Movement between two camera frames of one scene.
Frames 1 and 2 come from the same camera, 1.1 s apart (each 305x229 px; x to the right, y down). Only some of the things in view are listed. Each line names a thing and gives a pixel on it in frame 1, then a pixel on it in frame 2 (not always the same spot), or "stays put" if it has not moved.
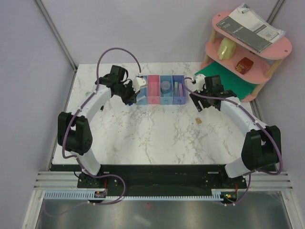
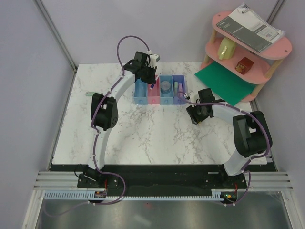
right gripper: x=196 y=98 to x=191 y=110
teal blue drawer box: x=166 y=89 stays put
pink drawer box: x=154 y=89 stays put
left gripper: x=132 y=98 to x=152 y=79
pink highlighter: x=180 y=90 stays put
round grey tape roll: x=165 y=86 stays put
